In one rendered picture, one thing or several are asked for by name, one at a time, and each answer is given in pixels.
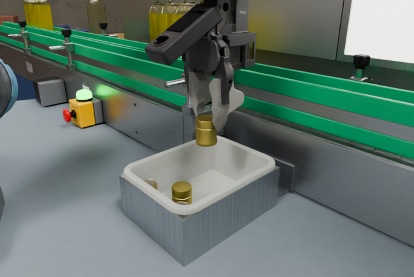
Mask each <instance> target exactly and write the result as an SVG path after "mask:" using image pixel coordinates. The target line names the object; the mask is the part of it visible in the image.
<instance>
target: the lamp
mask: <svg viewBox="0 0 414 277"><path fill-rule="evenodd" d="M91 100H93V97H92V92H91V91H90V90H87V89H82V90H79V91H77V93H76V101H77V102H89V101H91Z"/></svg>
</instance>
